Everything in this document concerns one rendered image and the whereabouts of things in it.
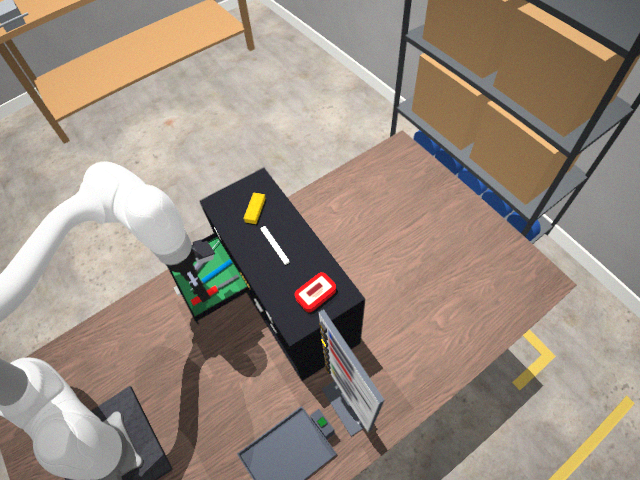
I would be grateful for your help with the yellow rectangular block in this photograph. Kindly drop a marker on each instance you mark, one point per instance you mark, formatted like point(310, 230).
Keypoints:
point(254, 208)

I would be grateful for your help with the blue handled tool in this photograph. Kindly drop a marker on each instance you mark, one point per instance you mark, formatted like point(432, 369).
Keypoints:
point(216, 271)

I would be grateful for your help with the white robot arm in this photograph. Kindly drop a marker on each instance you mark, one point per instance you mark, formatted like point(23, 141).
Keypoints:
point(78, 445)

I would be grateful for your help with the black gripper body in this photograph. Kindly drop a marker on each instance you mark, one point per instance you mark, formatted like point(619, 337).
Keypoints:
point(185, 265)

